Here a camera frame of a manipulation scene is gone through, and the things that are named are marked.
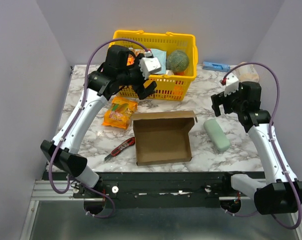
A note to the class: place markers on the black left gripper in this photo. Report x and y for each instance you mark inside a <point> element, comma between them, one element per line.
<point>144,92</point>

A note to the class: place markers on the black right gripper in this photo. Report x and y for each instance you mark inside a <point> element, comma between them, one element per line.
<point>220,102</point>

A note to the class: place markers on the mint green glasses case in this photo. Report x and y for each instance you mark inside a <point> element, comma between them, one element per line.
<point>216,135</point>

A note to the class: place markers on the brown cardboard express box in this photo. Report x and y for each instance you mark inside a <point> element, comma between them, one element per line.
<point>163,137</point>

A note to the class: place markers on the red black utility knife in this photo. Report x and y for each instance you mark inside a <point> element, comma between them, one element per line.
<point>129,142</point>

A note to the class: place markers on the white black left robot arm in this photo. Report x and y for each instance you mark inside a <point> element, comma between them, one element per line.
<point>112,76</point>

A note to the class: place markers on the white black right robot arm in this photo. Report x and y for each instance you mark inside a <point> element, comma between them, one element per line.
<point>282,191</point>

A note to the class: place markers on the orange snack box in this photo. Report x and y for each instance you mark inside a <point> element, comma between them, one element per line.
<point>131,59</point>

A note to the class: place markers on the yellow plastic shopping basket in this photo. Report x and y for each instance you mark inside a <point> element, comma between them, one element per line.
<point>169,87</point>

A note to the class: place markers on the white cup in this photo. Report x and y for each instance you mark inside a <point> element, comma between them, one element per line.
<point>169,72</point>

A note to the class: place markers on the orange gummy candy bag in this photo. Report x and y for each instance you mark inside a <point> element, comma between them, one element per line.
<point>120,112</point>

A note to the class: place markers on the light blue cassava chips bag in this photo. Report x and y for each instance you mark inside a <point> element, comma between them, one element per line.
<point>161,56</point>

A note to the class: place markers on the orange fruit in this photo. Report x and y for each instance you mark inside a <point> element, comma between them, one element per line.
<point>180,73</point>

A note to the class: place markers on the blue flat package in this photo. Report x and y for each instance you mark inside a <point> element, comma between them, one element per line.
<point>219,67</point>

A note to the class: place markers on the green netted melon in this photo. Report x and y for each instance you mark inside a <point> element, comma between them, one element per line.
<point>177,61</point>

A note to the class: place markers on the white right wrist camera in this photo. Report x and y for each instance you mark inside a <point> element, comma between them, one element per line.
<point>231,83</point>

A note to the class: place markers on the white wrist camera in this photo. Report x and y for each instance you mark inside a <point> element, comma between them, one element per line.
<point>149,66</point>
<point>231,83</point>

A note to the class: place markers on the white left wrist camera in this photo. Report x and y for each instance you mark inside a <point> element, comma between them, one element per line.
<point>149,66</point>

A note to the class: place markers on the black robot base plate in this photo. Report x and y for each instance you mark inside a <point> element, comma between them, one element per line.
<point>129,190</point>

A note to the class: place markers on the aluminium frame rail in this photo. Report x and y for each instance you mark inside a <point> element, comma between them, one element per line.
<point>52,216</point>

